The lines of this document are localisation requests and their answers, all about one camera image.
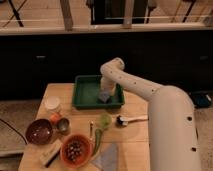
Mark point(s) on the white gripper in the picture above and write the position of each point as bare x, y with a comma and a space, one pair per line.
108, 85

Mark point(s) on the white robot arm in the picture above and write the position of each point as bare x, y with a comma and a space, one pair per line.
173, 140

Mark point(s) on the green plastic tray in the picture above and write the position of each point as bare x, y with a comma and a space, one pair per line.
86, 94

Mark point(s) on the green ladle spoon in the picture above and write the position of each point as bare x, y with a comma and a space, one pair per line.
104, 122

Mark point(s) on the small metal cup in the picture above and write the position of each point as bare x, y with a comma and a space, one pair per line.
63, 125

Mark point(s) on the orange small object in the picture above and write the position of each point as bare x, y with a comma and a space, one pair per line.
54, 118

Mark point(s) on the orange bowl with beads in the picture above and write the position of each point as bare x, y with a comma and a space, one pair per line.
76, 151

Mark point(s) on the grey folded cloth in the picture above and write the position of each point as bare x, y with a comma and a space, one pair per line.
108, 159

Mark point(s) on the dark brown bowl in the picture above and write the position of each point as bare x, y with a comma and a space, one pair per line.
39, 132

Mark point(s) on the blue black floor device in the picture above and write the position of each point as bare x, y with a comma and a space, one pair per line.
201, 100

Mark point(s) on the wooden block eraser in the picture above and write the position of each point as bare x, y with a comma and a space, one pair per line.
52, 151

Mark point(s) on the white handled black brush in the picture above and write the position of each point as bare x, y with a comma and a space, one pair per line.
124, 121

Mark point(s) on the small wooden handled utensil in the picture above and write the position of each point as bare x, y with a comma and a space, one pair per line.
91, 130

